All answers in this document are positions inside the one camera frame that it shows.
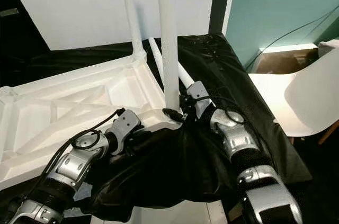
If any white plastic table top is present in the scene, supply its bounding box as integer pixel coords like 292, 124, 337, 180
0, 55, 183, 190

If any brown cardboard box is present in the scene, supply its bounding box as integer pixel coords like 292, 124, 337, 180
249, 44, 318, 75

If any white plastic chair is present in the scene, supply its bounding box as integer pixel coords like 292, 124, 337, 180
248, 41, 339, 145

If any small white bundle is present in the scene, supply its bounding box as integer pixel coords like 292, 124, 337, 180
318, 39, 339, 57

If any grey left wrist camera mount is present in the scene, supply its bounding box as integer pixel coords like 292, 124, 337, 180
111, 109, 142, 155

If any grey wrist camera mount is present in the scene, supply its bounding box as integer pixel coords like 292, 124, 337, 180
186, 81, 212, 120
111, 109, 142, 155

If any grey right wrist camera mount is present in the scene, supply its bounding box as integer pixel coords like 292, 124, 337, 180
186, 81, 212, 120

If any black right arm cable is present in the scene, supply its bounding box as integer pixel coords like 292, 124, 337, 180
185, 94, 251, 129

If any thin black wall cable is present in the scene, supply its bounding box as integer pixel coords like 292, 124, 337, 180
244, 6, 339, 71

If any small grey wall plate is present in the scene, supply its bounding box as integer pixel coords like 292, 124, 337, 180
0, 8, 19, 17

